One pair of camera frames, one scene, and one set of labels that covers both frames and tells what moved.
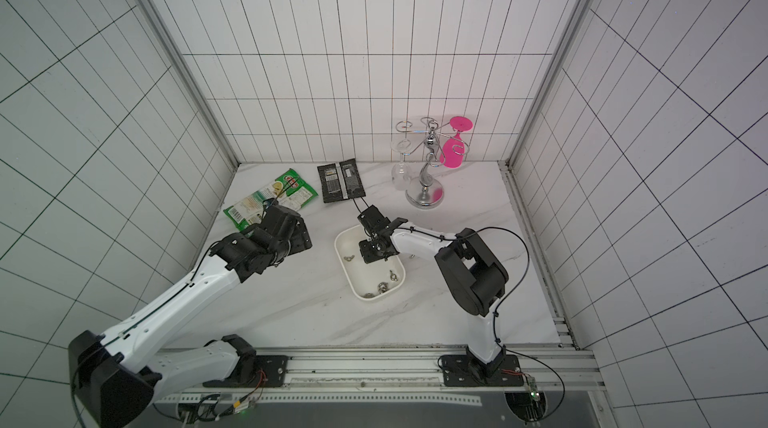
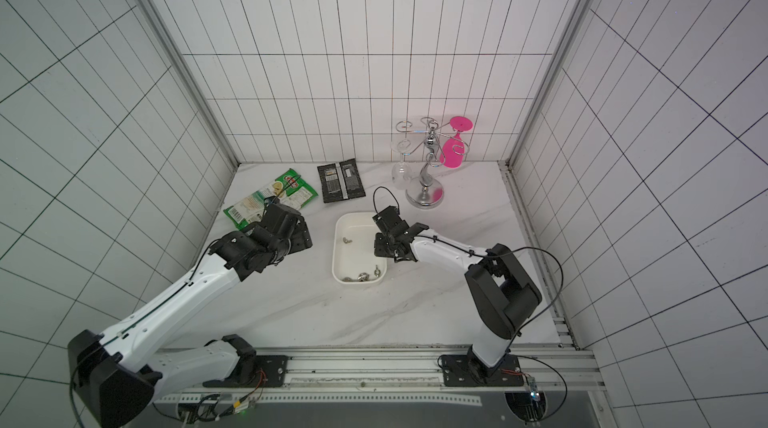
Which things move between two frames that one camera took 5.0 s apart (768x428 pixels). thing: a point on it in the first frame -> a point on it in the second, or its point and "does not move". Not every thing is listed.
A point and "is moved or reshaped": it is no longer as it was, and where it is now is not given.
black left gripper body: [298, 242] does not move
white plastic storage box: [371, 280] is moved or reshaped
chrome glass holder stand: [426, 193] does not move
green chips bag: [289, 190] does not move
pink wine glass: [452, 154] does not move
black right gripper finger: [370, 251] -> [382, 246]
